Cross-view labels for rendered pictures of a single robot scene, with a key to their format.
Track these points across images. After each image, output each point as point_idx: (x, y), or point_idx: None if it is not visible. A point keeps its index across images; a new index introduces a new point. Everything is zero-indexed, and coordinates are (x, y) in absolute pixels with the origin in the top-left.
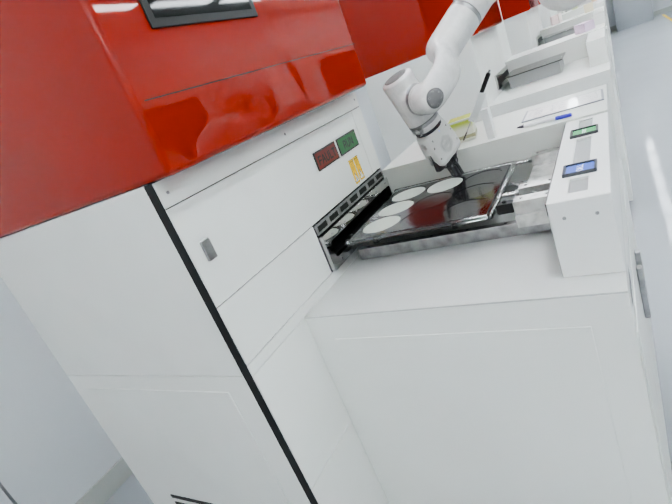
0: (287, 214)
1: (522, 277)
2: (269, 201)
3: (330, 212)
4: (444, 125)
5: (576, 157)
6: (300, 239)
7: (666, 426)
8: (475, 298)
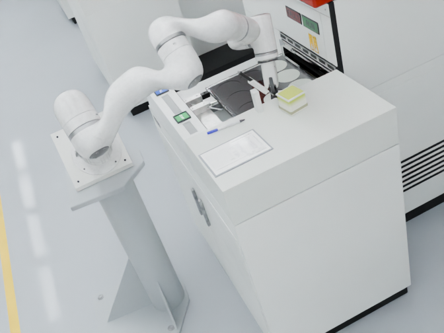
0: (269, 12)
1: (186, 97)
2: (262, 0)
3: (289, 37)
4: (261, 68)
5: (171, 100)
6: (273, 28)
7: (242, 304)
8: (197, 85)
